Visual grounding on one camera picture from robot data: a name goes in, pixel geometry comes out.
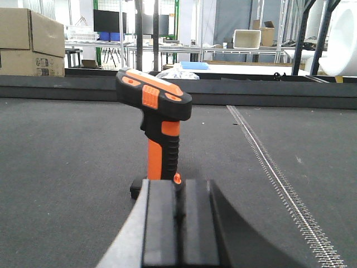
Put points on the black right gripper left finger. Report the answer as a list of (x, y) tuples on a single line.
[(148, 237)]

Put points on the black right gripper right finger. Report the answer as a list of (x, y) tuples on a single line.
[(214, 234)]

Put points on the orange black barcode scanner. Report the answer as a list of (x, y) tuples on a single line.
[(164, 106)]

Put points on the small brown cardboard box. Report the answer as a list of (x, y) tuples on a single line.
[(267, 32)]

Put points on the lower stacked cardboard box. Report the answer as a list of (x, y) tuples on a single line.
[(29, 63)]

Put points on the stacked cardboard box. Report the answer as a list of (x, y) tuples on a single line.
[(29, 63), (24, 29)]

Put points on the upper stacked cardboard box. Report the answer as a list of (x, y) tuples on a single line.
[(24, 29)]

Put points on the clear plastic bag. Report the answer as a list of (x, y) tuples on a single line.
[(175, 73)]

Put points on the blue flat tray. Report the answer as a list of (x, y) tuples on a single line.
[(194, 65)]

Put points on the white plastic tub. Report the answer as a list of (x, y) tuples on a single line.
[(246, 39)]

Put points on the white plastic basket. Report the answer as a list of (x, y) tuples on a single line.
[(81, 33)]

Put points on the black computer monitor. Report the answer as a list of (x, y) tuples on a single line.
[(108, 21)]

